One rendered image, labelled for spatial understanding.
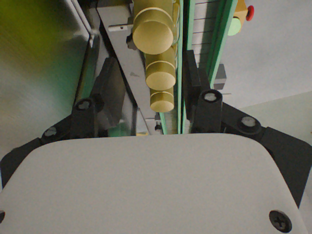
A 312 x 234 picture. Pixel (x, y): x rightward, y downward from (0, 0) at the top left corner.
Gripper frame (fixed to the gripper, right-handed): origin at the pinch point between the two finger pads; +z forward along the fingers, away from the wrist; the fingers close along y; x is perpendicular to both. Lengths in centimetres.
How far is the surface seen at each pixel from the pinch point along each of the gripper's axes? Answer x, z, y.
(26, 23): 1.9, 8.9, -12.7
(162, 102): -8.7, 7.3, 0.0
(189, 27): -8.1, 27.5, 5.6
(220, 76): -38, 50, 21
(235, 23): -14.2, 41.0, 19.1
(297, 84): -57, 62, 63
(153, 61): -2.6, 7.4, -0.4
